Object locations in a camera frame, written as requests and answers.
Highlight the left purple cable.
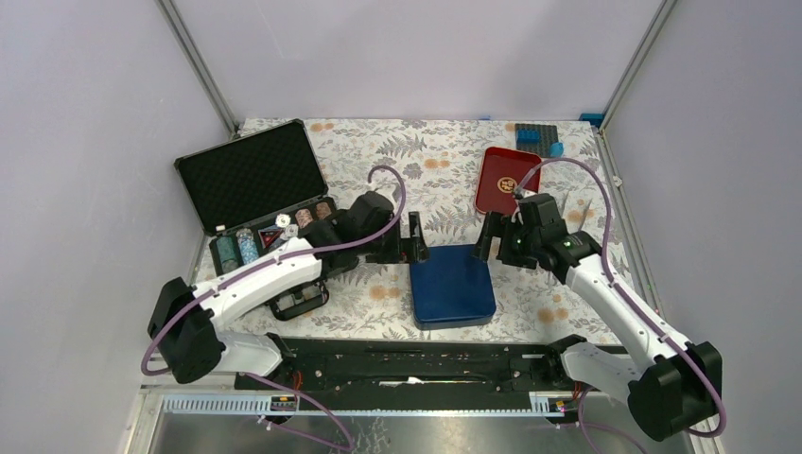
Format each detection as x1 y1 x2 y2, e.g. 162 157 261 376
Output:
140 165 408 454

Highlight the red triangle card box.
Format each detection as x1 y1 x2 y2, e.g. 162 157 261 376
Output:
257 227 284 250

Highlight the blue tin lid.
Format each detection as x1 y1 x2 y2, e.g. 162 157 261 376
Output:
410 245 497 330

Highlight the black poker chip case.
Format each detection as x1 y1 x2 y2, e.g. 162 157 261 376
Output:
174 119 337 276

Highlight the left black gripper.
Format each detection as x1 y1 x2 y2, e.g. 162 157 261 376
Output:
358 212 430 265

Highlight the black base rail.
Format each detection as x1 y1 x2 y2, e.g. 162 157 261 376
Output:
268 337 584 412

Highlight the blue lego brick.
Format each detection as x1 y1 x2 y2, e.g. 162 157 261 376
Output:
549 142 565 158

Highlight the grey lego baseplate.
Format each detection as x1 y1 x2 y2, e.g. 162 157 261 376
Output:
514 123 561 158

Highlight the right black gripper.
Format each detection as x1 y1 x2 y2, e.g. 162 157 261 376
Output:
470 211 541 271

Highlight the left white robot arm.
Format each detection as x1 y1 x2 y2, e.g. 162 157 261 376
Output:
141 191 429 389

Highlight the red square tray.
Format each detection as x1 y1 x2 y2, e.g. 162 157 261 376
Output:
475 147 542 215

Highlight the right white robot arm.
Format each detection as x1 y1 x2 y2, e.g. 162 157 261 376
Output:
473 194 725 441

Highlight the purple cable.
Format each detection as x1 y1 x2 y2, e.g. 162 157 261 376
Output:
140 165 408 454
514 156 728 454

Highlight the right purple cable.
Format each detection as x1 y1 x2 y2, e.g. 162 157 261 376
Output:
514 156 728 454

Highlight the blue corner bracket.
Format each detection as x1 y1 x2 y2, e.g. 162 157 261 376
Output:
578 113 605 129

